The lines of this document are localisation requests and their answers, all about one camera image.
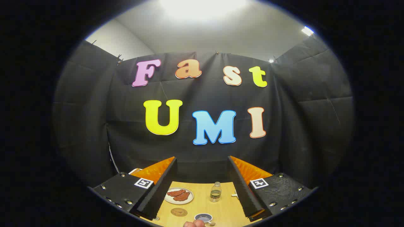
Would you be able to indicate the clear plastic water bottle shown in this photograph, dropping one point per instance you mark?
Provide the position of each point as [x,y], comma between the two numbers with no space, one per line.
[215,193]

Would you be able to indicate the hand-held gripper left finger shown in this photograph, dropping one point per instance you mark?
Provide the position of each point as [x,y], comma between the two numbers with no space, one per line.
[159,189]

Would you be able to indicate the white divided dish with beans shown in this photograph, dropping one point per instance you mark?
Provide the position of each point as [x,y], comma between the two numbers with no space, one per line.
[234,194]

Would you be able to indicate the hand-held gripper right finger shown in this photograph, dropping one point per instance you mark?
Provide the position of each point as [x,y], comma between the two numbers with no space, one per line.
[244,189]

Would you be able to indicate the brown meat slice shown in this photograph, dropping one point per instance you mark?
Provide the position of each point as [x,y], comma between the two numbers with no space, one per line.
[183,196]
[175,192]

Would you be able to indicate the round cork coaster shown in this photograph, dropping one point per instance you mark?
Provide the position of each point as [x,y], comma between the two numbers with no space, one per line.
[179,212]

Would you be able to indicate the wooden table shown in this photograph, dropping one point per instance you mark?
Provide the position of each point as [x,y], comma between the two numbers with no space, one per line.
[225,211]

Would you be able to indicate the white round plate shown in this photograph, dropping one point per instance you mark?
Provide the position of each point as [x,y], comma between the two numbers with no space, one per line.
[186,201]

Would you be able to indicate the ceiling lamp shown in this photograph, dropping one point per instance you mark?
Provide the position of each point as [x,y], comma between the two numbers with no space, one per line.
[307,30]

